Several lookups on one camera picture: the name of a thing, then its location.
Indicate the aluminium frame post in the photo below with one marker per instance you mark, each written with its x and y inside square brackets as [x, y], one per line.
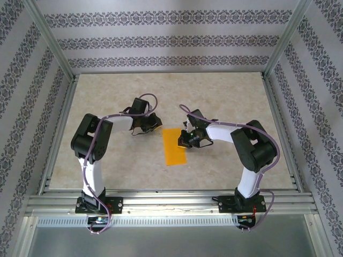
[289, 34]
[48, 37]

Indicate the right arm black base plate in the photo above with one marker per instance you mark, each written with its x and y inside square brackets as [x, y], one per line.
[227, 206]

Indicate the small electronics board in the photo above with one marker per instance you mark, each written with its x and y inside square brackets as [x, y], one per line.
[245, 220]
[98, 220]

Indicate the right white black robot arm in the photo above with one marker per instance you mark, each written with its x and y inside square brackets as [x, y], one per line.
[222, 136]

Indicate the grey sheet metal panel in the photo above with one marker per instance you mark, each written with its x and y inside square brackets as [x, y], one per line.
[171, 241]

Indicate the long aluminium mounting rail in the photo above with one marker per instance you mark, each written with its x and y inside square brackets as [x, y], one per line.
[166, 200]

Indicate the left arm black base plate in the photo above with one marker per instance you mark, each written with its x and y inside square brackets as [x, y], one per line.
[115, 204]

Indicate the aluminium table side rail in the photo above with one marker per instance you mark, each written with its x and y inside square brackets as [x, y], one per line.
[57, 136]
[281, 134]

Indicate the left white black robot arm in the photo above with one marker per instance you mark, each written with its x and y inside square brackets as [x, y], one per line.
[91, 174]

